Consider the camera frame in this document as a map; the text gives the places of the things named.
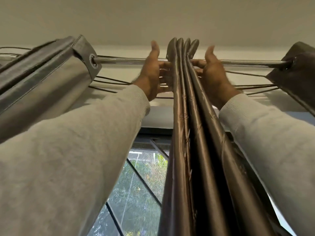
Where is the person's right hand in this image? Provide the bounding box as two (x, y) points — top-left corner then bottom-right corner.
(191, 45), (243, 110)

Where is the person's left hand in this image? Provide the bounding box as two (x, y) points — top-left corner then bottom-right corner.
(132, 40), (174, 101)

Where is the dark grey curtain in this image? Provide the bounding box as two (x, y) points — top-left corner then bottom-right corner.
(265, 41), (315, 118)
(157, 37), (279, 236)

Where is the light grey curtain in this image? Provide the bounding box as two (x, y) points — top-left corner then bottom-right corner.
(0, 34), (103, 143)

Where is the person's left forearm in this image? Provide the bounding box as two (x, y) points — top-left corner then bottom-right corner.
(0, 85), (151, 236)

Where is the person's right forearm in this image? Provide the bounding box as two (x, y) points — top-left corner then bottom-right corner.
(218, 93), (315, 236)

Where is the silver curtain rod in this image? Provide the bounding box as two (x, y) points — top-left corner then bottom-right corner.
(92, 57), (293, 69)

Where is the bundle of black cables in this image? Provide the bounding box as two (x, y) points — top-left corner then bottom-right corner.
(0, 46), (305, 111)

